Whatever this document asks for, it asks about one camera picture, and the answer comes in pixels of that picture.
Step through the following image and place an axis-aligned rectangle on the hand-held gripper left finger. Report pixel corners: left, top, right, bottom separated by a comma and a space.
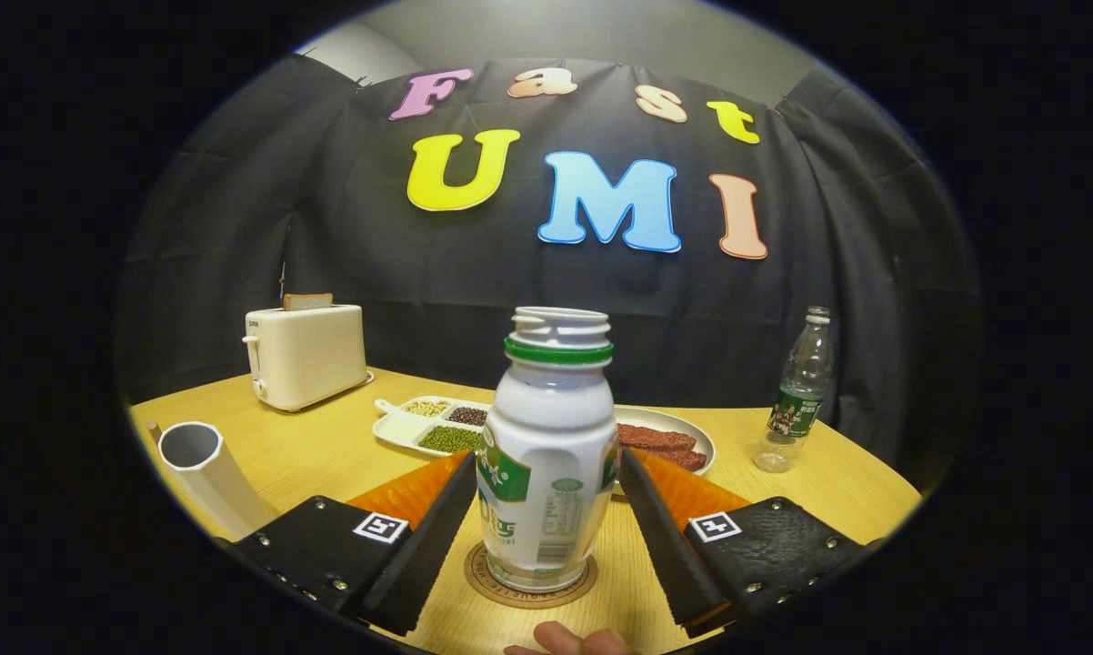
228, 450, 477, 636

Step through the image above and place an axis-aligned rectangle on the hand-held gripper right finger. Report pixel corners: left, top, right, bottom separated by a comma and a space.
619, 448, 879, 638

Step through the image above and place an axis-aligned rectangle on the round wooden coaster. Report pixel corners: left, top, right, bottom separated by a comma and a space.
463, 543, 599, 610

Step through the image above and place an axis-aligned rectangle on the white juice bottle green ring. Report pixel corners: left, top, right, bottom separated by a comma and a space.
476, 307, 620, 594

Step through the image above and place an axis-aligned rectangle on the white cup with wooden handle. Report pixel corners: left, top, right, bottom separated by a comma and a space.
146, 420, 279, 542

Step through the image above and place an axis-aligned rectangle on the clear plastic water bottle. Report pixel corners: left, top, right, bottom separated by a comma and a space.
752, 307, 834, 474

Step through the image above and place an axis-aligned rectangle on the brown meat strip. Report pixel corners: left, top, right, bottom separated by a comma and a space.
617, 423, 697, 451
642, 446, 708, 472

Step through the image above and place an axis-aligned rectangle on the white round plate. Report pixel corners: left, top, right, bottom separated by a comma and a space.
612, 406, 717, 497

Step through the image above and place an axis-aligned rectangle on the white divided tray of beans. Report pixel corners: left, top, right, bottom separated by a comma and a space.
372, 396, 493, 458

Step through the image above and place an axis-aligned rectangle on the wooden table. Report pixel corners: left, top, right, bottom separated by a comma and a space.
128, 367, 925, 655

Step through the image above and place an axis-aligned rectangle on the cream toaster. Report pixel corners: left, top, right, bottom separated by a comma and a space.
242, 304, 375, 413

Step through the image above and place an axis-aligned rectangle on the black backdrop cloth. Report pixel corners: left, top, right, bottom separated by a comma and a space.
115, 55, 979, 497

